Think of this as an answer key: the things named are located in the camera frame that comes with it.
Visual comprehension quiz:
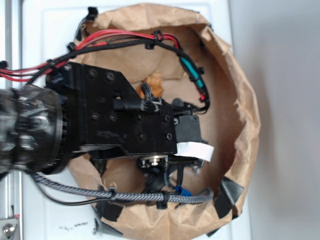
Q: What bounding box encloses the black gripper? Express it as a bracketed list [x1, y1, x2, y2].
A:
[46, 62, 208, 193]

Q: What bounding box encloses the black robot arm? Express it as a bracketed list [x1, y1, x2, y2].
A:
[0, 62, 214, 193]

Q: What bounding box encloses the orange striped conch shell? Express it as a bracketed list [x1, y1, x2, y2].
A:
[142, 70, 164, 98]

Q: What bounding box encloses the white paper label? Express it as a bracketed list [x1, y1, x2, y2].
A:
[175, 141, 215, 162]

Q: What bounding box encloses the white plastic tray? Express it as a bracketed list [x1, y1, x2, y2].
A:
[12, 0, 252, 240]

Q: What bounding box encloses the brown paper bag bin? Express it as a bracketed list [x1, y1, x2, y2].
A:
[68, 3, 261, 240]

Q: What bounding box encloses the red and black cable bundle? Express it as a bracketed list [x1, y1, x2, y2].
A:
[0, 29, 211, 116]

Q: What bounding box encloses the gray braided cable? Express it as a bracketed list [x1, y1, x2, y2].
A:
[31, 172, 215, 210]

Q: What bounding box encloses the aluminium frame rail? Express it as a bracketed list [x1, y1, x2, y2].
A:
[0, 0, 23, 240]

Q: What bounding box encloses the metal corner bracket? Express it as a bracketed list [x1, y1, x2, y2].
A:
[0, 218, 21, 240]

